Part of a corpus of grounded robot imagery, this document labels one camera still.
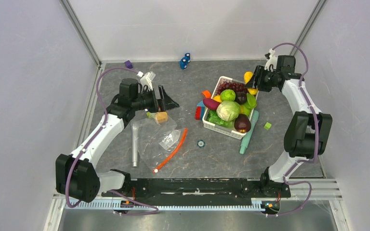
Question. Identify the dark maroon fake fruit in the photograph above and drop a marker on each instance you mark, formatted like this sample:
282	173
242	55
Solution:
242	124

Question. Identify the green white poker chip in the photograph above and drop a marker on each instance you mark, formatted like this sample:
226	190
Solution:
201	143

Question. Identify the yellow toy cylinder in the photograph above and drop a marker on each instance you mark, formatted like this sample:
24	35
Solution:
161	117

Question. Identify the small dark purple fruit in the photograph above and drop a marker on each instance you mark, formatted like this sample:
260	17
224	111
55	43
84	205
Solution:
241	97

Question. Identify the fake yellow lemon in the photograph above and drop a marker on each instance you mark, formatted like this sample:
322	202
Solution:
217	98

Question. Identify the small green cube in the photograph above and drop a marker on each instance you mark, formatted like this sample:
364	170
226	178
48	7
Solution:
267	126

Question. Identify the orange toy cup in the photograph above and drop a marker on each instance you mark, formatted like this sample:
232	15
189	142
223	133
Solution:
206	94

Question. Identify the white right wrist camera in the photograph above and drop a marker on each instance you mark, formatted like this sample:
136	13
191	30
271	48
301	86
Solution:
271	63

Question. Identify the fake green cabbage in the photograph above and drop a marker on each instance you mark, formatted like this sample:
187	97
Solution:
228	110

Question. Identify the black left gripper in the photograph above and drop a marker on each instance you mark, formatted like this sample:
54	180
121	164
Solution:
165	103

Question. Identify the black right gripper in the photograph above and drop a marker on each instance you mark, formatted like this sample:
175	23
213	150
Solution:
259	72

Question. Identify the small green fake fruit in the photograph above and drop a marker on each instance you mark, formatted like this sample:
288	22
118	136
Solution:
228	95

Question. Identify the white plastic basket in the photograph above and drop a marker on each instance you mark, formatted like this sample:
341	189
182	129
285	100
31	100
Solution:
226	131

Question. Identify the blue toy car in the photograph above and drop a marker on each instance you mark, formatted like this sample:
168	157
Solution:
185	60

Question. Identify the silver metal cylinder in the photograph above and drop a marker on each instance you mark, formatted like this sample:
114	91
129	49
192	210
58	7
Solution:
135	152

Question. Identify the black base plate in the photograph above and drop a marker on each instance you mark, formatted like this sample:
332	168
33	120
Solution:
201	191

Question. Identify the purple fake sweet potato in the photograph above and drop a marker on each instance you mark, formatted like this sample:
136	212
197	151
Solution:
211	103

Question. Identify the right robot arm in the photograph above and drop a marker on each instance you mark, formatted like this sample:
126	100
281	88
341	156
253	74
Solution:
308	132

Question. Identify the fake green apple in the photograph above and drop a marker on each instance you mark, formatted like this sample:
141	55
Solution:
245	111

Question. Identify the fake green lettuce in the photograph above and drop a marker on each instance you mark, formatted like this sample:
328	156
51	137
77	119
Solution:
215	119

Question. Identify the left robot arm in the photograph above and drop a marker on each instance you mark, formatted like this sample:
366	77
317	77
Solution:
75	174

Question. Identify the dark red fake grapes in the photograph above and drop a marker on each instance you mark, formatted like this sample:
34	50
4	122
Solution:
235	86

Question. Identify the fake yellow corn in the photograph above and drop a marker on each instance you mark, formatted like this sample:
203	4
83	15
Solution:
249	83

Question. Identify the clear zip top bag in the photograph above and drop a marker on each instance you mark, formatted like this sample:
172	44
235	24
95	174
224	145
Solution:
159	143

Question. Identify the purple toy cube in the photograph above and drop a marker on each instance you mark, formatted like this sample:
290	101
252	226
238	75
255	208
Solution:
128	64

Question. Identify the red blue toy block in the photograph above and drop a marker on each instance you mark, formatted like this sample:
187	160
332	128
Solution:
200	111

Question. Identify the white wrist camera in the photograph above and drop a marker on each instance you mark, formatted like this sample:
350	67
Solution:
271	63
146	79

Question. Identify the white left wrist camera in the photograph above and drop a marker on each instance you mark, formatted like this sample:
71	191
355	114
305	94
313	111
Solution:
146	79

